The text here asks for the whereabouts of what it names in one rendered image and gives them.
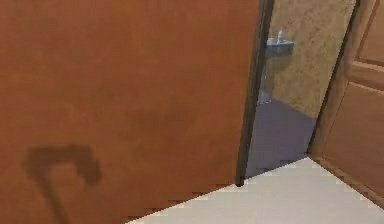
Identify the white soap bottle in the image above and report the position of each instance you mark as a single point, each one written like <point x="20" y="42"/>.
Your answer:
<point x="280" y="35"/>

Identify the light wooden room door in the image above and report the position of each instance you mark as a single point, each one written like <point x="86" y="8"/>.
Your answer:
<point x="360" y="116"/>

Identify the blue pedestal sink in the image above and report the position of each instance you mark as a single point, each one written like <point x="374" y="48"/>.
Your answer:
<point x="279" y="48"/>

